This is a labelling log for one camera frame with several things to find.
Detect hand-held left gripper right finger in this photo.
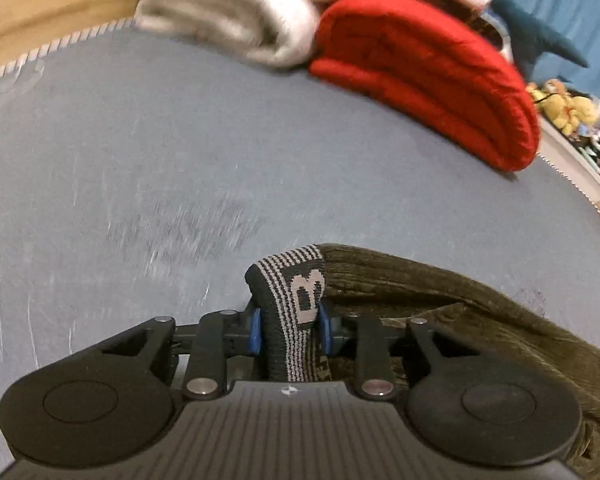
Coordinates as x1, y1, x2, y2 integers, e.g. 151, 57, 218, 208
317, 305, 463, 401

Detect red folded quilt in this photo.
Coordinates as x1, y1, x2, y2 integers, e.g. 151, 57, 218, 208
308, 0, 542, 172

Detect yellow plush toy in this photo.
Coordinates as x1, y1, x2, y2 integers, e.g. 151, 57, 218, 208
526, 79, 600, 135

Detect olive corduroy pants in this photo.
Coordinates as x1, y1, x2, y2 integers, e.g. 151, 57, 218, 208
244, 243, 600, 480

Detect blue curtain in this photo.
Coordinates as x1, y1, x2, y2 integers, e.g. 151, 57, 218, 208
452, 0, 600, 108

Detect white folded blanket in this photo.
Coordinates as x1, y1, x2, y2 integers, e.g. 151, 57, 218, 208
134, 0, 363, 69

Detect blue shark plush toy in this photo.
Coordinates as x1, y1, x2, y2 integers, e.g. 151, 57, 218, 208
490, 0, 590, 76

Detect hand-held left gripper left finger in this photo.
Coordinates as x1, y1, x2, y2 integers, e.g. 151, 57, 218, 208
97, 307, 264, 402

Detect grey quilted mattress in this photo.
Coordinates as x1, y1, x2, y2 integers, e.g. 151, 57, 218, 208
0, 16, 600, 480

